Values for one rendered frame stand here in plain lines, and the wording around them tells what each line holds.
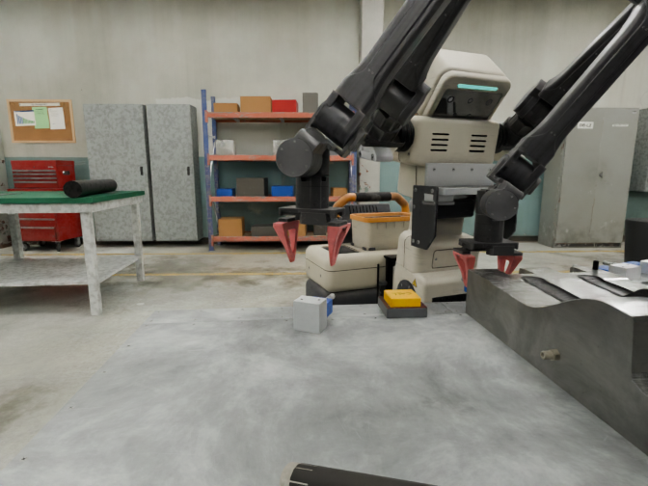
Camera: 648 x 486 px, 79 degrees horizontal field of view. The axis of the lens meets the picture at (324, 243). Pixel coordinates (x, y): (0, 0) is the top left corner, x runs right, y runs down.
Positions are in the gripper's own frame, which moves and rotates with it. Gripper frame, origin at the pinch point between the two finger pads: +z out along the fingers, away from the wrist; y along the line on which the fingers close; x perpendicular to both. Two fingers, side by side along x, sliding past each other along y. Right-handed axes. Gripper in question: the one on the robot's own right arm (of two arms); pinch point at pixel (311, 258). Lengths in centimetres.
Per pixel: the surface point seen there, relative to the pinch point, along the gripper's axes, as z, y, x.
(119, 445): 12.9, -5.6, -36.8
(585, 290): 3.6, 44.3, 11.5
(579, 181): -8, 152, 590
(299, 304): 7.7, -1.2, -2.7
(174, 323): 12.9, -24.4, -8.3
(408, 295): 8.6, 15.1, 13.3
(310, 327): 11.7, 0.9, -2.7
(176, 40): -198, -387, 412
